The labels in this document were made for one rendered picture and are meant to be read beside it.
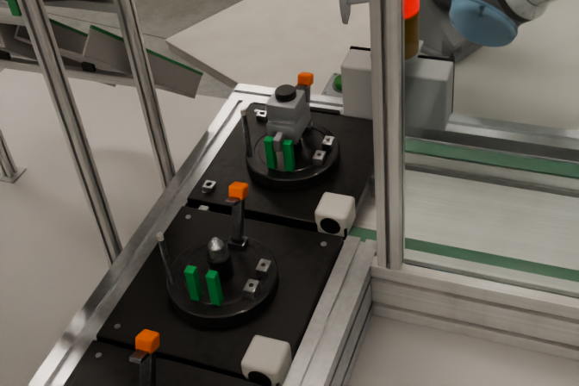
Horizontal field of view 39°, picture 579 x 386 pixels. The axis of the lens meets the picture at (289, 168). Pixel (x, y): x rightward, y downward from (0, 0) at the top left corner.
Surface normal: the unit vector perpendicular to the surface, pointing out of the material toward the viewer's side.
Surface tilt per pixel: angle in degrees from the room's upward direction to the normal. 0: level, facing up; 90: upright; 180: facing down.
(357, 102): 90
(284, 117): 90
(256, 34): 0
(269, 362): 0
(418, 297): 90
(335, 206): 0
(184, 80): 90
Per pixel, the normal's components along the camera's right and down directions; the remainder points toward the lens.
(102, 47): 0.86, 0.27
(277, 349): -0.09, -0.76
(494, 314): -0.35, 0.63
